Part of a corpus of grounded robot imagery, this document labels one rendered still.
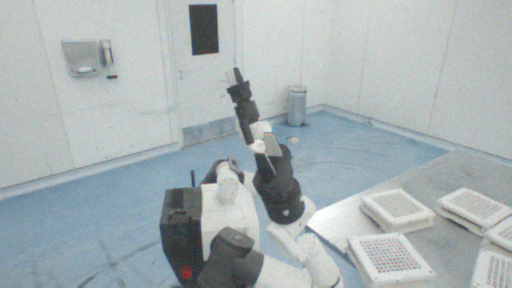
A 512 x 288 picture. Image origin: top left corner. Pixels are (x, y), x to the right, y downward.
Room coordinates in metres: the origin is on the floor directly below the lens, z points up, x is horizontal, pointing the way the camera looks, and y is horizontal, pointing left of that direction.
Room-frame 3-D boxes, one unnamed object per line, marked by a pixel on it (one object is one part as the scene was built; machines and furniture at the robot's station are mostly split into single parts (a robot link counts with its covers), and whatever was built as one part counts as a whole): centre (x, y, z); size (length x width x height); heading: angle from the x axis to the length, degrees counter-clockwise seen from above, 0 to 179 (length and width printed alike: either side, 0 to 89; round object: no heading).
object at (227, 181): (0.91, 0.09, 1.32); 0.10 x 0.07 x 0.09; 9
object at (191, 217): (0.90, 0.15, 1.12); 0.34 x 0.30 x 0.36; 9
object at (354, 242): (1.01, -0.52, 0.92); 0.25 x 0.24 x 0.02; 8
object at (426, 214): (1.35, -0.69, 0.92); 0.25 x 0.24 x 0.02; 19
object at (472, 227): (1.35, -1.07, 0.87); 0.24 x 0.24 x 0.02; 31
